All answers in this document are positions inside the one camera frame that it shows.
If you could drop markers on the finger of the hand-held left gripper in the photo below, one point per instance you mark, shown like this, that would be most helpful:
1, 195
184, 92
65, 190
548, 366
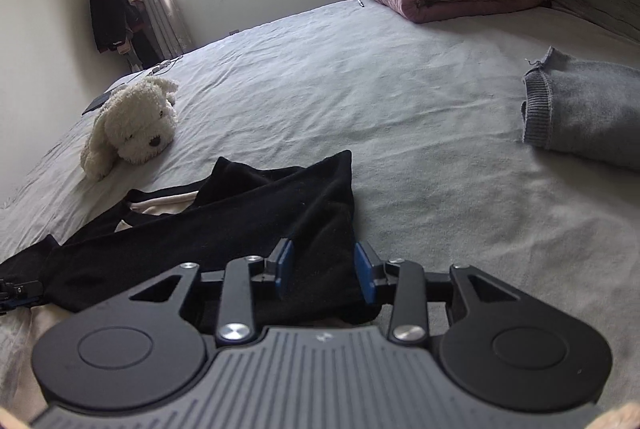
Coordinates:
20, 293

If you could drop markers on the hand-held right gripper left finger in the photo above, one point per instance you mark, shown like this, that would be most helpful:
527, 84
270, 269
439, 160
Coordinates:
285, 269

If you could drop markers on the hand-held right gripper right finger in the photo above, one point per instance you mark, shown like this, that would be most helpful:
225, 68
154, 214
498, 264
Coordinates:
364, 276

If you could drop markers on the black garment with beige lining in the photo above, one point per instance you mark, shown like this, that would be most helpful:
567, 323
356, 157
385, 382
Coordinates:
280, 209

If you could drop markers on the dark hanging clothes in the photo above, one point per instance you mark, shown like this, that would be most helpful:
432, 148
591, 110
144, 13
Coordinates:
107, 9

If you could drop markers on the bed with grey sheet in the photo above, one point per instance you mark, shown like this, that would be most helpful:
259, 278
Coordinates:
400, 109

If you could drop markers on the white plush dog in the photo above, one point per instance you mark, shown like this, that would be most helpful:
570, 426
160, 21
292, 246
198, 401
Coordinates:
135, 124

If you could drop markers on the grey knit sweater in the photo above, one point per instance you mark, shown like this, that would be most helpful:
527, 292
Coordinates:
590, 109

